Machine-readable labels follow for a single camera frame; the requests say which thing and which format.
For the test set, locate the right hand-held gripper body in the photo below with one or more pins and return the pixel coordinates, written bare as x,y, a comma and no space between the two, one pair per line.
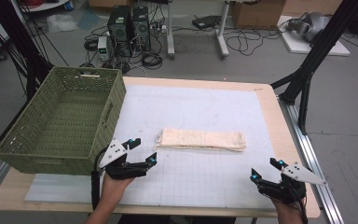
292,186

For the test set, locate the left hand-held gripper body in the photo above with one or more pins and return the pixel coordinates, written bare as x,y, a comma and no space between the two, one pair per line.
113,154

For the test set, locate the green woven plastic basket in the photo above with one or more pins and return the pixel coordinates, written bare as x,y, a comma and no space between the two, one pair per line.
68,118

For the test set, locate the cream cloth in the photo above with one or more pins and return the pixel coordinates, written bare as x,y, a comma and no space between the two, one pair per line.
202,140

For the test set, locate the person's right hand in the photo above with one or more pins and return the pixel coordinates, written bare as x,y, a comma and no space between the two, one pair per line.
287,213

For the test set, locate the person's left hand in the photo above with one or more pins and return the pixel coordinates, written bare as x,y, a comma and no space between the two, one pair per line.
115,186

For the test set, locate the white grid mat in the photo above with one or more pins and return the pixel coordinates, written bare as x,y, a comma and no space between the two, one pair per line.
192,102

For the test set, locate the grey bench power supply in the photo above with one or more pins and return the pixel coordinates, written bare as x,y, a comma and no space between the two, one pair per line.
103,48

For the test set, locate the slim black computer tower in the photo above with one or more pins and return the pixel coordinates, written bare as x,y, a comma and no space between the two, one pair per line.
141,29

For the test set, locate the large black computer tower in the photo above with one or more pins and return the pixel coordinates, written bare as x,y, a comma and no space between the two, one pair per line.
119,29

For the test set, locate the black metal stand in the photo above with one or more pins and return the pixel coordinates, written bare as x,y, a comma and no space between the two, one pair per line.
18,40
320,46

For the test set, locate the white floor board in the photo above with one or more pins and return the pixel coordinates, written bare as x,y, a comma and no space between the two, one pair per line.
329,48

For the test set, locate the clear plastic bag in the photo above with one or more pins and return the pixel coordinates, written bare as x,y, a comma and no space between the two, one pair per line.
61,23

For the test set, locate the flat black device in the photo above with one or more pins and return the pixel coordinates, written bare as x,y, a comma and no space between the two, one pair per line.
205,21

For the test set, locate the grey helmet-shaped device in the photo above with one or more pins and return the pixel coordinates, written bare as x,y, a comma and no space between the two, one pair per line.
310,25

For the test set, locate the brown cardboard box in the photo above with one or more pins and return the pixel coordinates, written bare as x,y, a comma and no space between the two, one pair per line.
258,14

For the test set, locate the white desk frame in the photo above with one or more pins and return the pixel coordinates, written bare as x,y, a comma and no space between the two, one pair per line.
222,34

